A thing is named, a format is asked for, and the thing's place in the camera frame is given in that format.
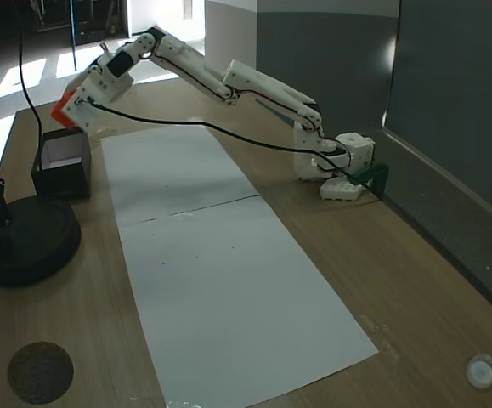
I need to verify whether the orange cube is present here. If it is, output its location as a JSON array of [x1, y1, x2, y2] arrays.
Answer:
[[50, 93, 78, 129]]

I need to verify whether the black camera cable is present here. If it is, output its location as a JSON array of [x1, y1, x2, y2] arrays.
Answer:
[[85, 99, 383, 201]]

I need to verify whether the black hanging cable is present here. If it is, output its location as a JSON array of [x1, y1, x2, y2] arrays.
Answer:
[[15, 0, 44, 138]]

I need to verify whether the dark background shelving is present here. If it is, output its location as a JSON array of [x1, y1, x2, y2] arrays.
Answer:
[[24, 0, 130, 47]]

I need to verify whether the green table clamp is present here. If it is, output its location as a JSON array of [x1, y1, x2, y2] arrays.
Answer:
[[348, 162, 391, 201]]

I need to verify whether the white paper sheet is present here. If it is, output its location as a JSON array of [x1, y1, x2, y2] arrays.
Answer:
[[99, 125, 260, 226], [115, 195, 379, 404]]

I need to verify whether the round dark desk grommet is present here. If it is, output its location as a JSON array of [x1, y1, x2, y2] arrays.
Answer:
[[7, 341, 76, 405]]

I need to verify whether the white gripper camera box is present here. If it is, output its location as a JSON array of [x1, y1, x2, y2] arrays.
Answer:
[[63, 80, 101, 133]]

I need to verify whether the black desk lamp stand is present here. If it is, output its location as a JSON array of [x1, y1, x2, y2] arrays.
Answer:
[[0, 95, 82, 288]]

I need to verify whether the small white round cap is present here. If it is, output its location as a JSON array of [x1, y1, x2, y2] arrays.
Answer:
[[465, 352, 492, 388]]

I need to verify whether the black open box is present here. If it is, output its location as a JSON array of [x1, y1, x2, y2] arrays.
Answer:
[[30, 128, 93, 201]]

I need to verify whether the grey desk partition panel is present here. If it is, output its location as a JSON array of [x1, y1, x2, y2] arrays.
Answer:
[[379, 0, 492, 333]]

